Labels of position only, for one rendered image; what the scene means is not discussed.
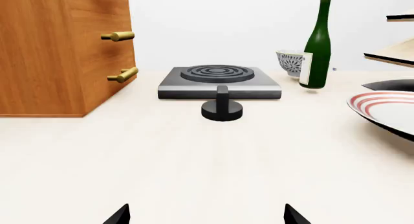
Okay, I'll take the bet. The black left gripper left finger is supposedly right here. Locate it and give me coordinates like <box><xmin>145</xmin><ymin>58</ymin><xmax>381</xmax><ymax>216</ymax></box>
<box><xmin>102</xmin><ymin>203</ymin><xmax>131</xmax><ymax>224</ymax></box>

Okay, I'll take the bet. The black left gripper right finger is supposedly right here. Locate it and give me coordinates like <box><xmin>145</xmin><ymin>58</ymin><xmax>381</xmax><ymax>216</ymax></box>
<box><xmin>283</xmin><ymin>203</ymin><xmax>312</xmax><ymax>224</ymax></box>

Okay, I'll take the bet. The black stove knob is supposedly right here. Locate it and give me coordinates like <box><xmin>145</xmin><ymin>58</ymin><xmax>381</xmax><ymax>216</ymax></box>
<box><xmin>201</xmin><ymin>85</ymin><xmax>244</xmax><ymax>122</ymax></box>

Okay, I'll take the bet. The grey electric stove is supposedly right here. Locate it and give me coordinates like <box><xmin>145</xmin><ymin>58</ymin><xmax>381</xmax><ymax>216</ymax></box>
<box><xmin>157</xmin><ymin>65</ymin><xmax>282</xmax><ymax>100</ymax></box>

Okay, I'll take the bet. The red striped white plate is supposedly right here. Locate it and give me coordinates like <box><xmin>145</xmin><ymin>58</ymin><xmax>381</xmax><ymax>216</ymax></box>
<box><xmin>346</xmin><ymin>90</ymin><xmax>414</xmax><ymax>142</ymax></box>

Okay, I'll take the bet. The patterned white bowl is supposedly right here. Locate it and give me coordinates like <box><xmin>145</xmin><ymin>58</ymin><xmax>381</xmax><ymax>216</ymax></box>
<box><xmin>275</xmin><ymin>49</ymin><xmax>306</xmax><ymax>78</ymax></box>

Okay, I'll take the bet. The green wine bottle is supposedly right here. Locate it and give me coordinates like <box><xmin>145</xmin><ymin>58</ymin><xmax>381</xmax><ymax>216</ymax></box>
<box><xmin>298</xmin><ymin>0</ymin><xmax>333</xmax><ymax>90</ymax></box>

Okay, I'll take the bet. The wooden drawer cabinet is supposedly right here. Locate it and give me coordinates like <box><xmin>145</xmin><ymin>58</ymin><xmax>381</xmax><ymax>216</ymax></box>
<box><xmin>0</xmin><ymin>0</ymin><xmax>138</xmax><ymax>118</ymax></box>

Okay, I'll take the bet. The wooden shelf rack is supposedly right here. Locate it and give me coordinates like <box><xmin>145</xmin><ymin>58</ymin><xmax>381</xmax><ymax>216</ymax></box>
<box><xmin>363</xmin><ymin>14</ymin><xmax>414</xmax><ymax>69</ymax></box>

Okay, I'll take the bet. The brass drawer handle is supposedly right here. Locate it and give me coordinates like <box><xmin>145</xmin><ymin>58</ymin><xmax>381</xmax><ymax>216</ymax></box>
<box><xmin>107</xmin><ymin>66</ymin><xmax>140</xmax><ymax>84</ymax></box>
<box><xmin>100</xmin><ymin>31</ymin><xmax>136</xmax><ymax>42</ymax></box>

